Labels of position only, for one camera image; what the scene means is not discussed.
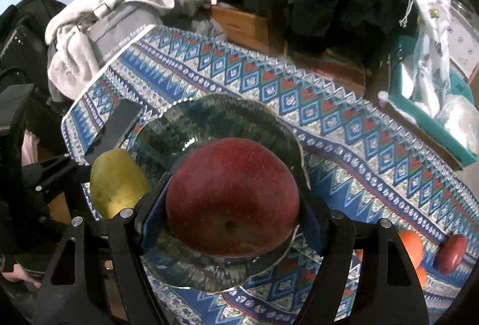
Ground clear plastic bag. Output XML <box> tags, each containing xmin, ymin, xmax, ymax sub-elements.
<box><xmin>436</xmin><ymin>95</ymin><xmax>479</xmax><ymax>154</ymax></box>

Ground blue patterned tablecloth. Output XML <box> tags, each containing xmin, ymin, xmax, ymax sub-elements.
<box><xmin>60</xmin><ymin>25</ymin><xmax>479</xmax><ymax>325</ymax></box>

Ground small flat red fruit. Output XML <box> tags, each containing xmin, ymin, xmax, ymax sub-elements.
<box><xmin>434</xmin><ymin>234</ymin><xmax>468</xmax><ymax>275</ymax></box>

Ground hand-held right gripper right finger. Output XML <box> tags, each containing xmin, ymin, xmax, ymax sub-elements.
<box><xmin>295</xmin><ymin>190</ymin><xmax>430</xmax><ymax>325</ymax></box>

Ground grey garment with lettering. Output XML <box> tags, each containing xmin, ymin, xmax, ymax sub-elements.
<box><xmin>88</xmin><ymin>7</ymin><xmax>162</xmax><ymax>65</ymax></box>

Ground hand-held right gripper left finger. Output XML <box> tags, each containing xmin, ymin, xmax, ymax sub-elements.
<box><xmin>32</xmin><ymin>171</ymin><xmax>176</xmax><ymax>325</ymax></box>

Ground white printed bag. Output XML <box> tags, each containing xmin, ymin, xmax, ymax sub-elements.
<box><xmin>398</xmin><ymin>0</ymin><xmax>455</xmax><ymax>116</ymax></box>

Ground person's left hand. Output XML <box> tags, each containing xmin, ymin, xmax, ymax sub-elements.
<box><xmin>0</xmin><ymin>265</ymin><xmax>42</xmax><ymax>289</ymax></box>

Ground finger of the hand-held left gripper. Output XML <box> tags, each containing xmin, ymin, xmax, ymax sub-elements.
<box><xmin>20</xmin><ymin>99</ymin><xmax>145</xmax><ymax>204</ymax></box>

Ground yellow pear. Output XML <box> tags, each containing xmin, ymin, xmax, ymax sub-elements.
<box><xmin>90</xmin><ymin>148</ymin><xmax>150</xmax><ymax>220</ymax></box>

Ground large red apple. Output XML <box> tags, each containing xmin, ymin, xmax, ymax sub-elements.
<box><xmin>165</xmin><ymin>138</ymin><xmax>301</xmax><ymax>258</ymax></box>

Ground black suitcase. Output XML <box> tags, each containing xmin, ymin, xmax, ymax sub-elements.
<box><xmin>0</xmin><ymin>0</ymin><xmax>69</xmax><ymax>86</ymax></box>

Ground white fleece garment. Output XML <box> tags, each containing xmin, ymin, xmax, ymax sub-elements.
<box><xmin>45</xmin><ymin>0</ymin><xmax>176</xmax><ymax>101</ymax></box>

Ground teal cardboard box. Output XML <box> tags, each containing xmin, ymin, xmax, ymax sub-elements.
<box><xmin>378</xmin><ymin>35</ymin><xmax>479</xmax><ymax>170</ymax></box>

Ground dark bowl of fruit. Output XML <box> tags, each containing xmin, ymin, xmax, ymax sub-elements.
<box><xmin>131</xmin><ymin>93</ymin><xmax>310</xmax><ymax>292</ymax></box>

